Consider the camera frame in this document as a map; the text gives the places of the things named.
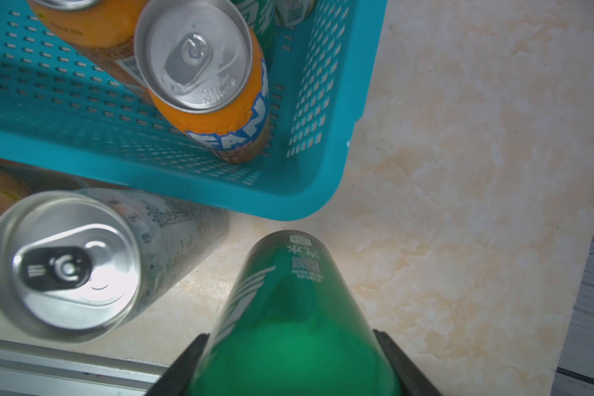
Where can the white monster energy can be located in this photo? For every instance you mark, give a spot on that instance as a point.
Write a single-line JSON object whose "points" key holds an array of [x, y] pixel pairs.
{"points": [[74, 265]]}

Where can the aluminium mounting rail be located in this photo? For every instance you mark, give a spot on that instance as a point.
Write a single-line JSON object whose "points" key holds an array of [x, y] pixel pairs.
{"points": [[36, 370]]}

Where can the brown gold drink can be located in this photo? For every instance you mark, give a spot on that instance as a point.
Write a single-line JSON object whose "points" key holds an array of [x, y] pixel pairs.
{"points": [[290, 13]]}

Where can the teal plastic basket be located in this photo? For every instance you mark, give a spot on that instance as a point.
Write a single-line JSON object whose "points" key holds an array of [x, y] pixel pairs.
{"points": [[58, 111]]}

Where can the green soda can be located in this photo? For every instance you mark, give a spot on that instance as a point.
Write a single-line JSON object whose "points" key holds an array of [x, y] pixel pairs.
{"points": [[292, 327], [259, 15]]}

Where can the orange soda can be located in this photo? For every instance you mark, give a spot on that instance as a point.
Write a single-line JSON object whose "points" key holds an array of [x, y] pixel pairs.
{"points": [[206, 74], [18, 181], [101, 31]]}

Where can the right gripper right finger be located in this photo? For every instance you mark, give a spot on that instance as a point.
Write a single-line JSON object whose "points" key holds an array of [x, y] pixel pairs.
{"points": [[411, 379]]}

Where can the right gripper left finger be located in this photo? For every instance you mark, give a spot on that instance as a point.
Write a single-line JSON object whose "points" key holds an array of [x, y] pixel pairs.
{"points": [[176, 378]]}

